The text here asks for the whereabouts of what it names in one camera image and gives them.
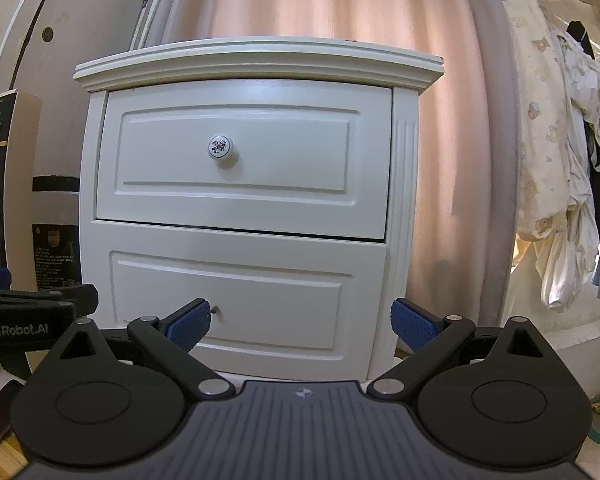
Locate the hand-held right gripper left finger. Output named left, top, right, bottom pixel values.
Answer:
left=55, top=298, right=233, bottom=402

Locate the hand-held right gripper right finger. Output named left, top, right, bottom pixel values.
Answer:
left=367, top=298, right=555, bottom=403

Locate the white panelled drawer brass knob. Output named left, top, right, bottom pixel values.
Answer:
left=82, top=220, right=388, bottom=382

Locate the white panelled drawer floral knob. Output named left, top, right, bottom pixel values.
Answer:
left=96, top=79, right=394, bottom=241

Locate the floral ceramic drawer knob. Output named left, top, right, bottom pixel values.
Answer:
left=208, top=134, right=239, bottom=162

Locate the beige and black space heater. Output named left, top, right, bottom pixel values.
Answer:
left=0, top=88, right=45, bottom=396

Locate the flat black object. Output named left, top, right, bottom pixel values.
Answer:
left=0, top=379, right=27, bottom=449

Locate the white wooden nightstand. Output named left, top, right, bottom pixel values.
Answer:
left=73, top=35, right=445, bottom=385

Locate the beige bed base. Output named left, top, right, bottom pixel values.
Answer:
left=542, top=314, right=600, bottom=401

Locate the pink curtain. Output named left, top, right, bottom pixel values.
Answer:
left=145, top=0, right=523, bottom=356

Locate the cream bear print garment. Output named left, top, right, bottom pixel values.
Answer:
left=501, top=0, right=600, bottom=311

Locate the white wooden door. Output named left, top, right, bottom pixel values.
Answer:
left=0, top=0, right=163, bottom=126

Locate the white hanging garment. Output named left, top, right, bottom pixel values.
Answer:
left=550, top=25, right=600, bottom=161

